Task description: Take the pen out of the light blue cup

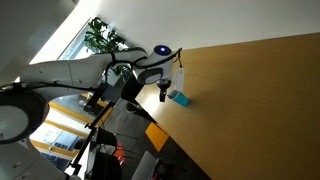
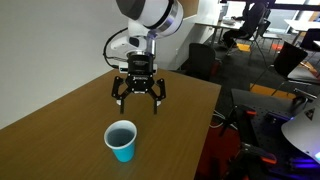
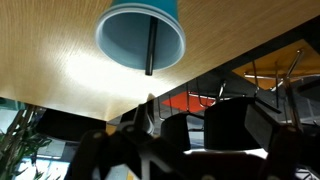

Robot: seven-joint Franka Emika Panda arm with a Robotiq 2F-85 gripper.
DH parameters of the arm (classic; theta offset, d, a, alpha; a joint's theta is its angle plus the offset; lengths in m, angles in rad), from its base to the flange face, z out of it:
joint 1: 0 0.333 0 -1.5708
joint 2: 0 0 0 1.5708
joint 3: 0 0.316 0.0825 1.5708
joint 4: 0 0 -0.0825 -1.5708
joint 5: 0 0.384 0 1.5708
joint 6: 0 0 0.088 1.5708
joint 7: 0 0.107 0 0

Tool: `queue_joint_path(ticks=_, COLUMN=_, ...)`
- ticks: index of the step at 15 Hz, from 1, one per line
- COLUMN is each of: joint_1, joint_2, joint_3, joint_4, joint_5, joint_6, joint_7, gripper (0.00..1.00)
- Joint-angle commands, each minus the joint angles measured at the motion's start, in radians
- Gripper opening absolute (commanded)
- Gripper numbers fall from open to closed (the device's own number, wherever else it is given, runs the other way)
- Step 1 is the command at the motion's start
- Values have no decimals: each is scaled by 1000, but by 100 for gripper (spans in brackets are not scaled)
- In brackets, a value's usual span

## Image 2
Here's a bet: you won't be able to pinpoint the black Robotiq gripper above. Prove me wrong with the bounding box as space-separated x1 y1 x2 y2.
111 51 167 115

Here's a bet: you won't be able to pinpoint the blue plastic cup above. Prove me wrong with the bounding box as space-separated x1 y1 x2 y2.
103 119 138 163

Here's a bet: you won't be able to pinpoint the red floor mat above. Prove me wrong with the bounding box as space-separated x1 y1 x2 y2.
194 122 249 180

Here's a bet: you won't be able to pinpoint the white office desk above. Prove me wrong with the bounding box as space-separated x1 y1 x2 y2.
195 18 247 48

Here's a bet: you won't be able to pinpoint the orange black bar clamp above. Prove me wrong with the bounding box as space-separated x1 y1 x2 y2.
229 142 278 180
219 104 258 136

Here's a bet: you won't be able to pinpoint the seated person dark clothes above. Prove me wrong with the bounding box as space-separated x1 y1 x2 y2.
222 0 268 51

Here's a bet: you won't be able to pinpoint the dark perforated mounting plate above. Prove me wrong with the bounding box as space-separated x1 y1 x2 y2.
230 87 320 180

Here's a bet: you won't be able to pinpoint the black mesh office chair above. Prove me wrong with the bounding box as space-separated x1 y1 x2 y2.
238 18 273 66

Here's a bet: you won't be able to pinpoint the black tilted office chair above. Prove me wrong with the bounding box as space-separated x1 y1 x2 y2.
249 41 309 98

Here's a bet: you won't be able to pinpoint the white meeting table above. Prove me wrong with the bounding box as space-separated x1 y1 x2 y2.
284 18 320 46

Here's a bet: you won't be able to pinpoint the dark chair backrest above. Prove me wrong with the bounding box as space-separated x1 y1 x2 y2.
298 28 320 53

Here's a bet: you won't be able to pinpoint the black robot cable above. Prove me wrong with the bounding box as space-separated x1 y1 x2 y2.
102 27 130 70

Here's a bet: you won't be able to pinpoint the white cable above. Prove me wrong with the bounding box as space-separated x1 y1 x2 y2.
210 110 232 130

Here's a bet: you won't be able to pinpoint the grey metal bracket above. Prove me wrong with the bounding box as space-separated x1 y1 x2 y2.
291 87 318 108

